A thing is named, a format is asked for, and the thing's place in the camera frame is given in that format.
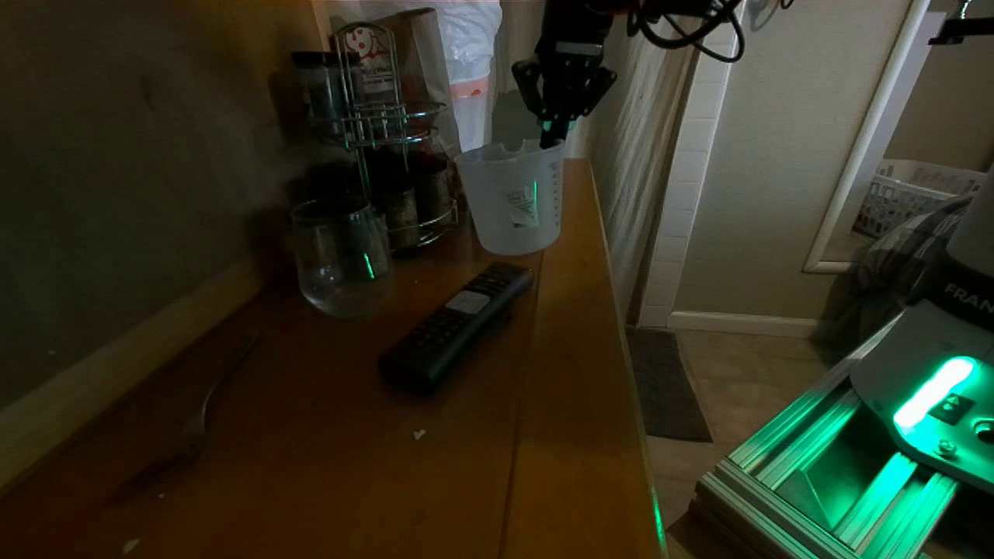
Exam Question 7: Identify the white baseboard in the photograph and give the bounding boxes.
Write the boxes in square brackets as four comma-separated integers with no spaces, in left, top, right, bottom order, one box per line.
[668,307,824,340]

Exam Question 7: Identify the cluster of spice jars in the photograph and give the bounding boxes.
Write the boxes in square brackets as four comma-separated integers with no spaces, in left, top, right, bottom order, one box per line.
[329,18,410,146]

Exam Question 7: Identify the black remote control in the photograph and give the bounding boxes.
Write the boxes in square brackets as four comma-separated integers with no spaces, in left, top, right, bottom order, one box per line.
[377,261,538,393]

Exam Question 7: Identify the clear drinking glass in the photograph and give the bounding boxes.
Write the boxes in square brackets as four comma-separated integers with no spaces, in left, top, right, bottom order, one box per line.
[286,194,393,320]

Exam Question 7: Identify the tall glass spice bottle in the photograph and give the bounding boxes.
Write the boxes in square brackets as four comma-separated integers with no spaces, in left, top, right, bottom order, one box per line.
[288,50,344,148]

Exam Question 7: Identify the white door frame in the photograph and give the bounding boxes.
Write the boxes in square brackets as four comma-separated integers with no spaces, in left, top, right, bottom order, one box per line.
[797,0,951,275]

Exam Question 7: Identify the translucent plastic measuring jug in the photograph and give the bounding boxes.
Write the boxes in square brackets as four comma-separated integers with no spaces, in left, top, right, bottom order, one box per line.
[450,136,573,261]

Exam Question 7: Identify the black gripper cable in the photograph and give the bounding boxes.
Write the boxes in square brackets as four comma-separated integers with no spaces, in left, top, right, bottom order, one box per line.
[624,0,750,64]

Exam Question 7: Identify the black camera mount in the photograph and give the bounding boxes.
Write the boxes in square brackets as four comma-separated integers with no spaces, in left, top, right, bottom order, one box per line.
[927,0,994,45]

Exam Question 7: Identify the grey brown paper bag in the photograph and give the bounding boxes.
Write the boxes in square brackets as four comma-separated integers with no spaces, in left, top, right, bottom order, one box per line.
[492,91,540,148]

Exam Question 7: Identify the metal spoon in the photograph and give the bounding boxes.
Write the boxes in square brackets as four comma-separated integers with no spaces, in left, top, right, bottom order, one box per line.
[98,352,264,512]

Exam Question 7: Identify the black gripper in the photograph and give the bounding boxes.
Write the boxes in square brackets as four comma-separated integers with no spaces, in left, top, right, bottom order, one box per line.
[509,0,621,153]

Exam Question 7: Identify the dark door mat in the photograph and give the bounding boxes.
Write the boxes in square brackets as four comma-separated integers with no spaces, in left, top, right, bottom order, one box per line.
[624,324,715,447]

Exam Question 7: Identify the white laundry basket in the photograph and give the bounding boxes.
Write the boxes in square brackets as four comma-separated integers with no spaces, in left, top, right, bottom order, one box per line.
[851,155,994,242]

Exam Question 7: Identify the aluminium profile base frame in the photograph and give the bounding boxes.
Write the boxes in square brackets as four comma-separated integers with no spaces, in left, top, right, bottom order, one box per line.
[694,307,994,559]

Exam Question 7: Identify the grey plaid blanket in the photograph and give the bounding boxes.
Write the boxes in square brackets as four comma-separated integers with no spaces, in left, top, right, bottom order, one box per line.
[815,194,977,361]

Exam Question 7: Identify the dark spice jar in rack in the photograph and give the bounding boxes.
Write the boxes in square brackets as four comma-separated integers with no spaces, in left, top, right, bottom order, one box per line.
[412,139,460,248]
[365,144,422,253]

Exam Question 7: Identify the wooden dresser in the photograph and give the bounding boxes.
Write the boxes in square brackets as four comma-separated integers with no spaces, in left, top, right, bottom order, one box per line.
[0,153,668,559]

